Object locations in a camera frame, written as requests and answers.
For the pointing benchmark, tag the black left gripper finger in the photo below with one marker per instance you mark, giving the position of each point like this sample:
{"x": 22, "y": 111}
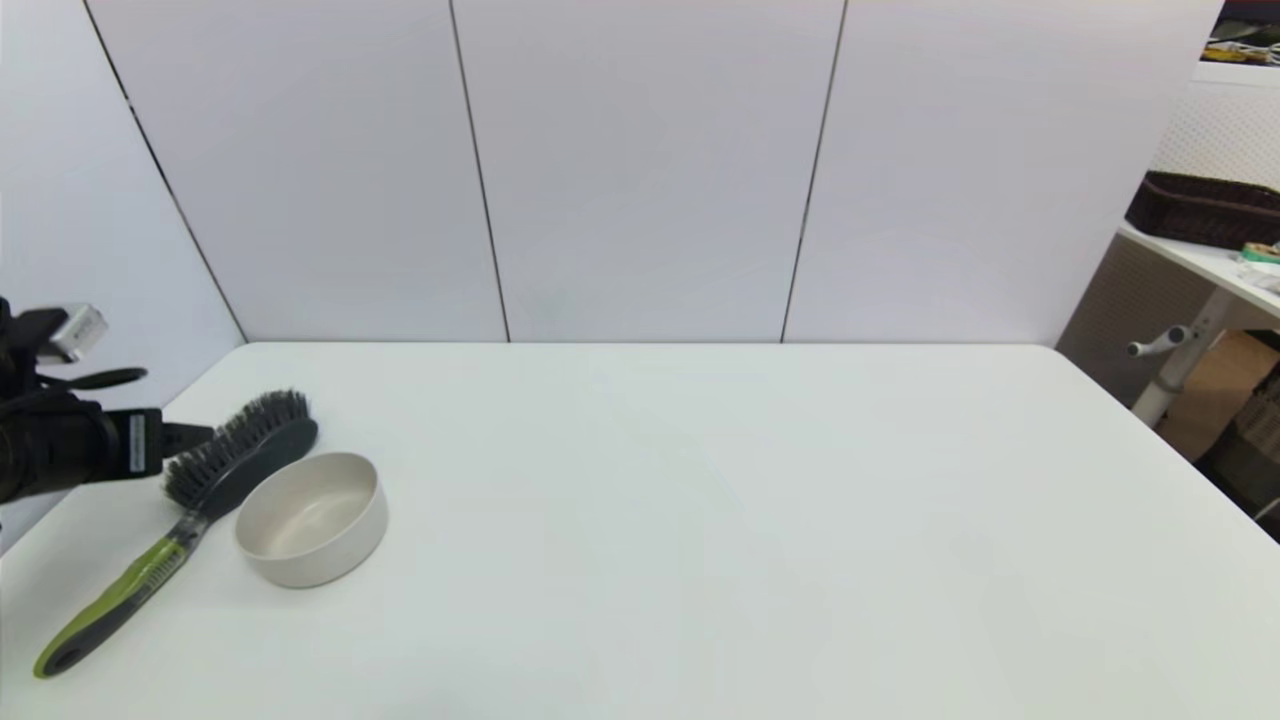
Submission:
{"x": 185, "y": 438}

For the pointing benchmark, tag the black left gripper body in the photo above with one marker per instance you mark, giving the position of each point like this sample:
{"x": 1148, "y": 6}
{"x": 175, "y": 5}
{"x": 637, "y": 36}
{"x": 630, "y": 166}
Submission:
{"x": 70, "y": 445}

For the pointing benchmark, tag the beige round bowl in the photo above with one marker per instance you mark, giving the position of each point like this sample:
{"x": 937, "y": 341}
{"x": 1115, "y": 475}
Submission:
{"x": 340, "y": 560}

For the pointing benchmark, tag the white table leg with crank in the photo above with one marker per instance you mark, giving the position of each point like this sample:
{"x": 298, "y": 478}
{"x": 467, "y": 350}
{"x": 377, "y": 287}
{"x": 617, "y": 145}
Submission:
{"x": 1175, "y": 372}

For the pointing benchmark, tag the white side table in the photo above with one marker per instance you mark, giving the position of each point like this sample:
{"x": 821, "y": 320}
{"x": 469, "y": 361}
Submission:
{"x": 1200, "y": 260}

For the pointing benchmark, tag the dark brown woven basket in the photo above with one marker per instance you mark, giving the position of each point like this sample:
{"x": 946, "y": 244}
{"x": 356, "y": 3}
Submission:
{"x": 1200, "y": 212}

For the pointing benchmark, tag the brown cardboard box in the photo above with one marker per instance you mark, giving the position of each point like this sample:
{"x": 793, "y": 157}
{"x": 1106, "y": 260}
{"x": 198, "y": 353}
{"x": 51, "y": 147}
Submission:
{"x": 1225, "y": 395}

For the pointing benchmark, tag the green tape roll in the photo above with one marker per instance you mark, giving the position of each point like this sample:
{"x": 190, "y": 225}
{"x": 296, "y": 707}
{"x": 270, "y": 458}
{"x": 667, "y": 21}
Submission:
{"x": 1258, "y": 253}

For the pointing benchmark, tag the cluttered shelf items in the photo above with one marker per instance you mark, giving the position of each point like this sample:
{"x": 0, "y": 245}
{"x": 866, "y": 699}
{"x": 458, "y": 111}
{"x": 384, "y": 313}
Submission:
{"x": 1245, "y": 40}

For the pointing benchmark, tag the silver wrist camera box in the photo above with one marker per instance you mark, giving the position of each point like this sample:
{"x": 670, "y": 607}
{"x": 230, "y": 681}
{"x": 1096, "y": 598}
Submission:
{"x": 78, "y": 330}

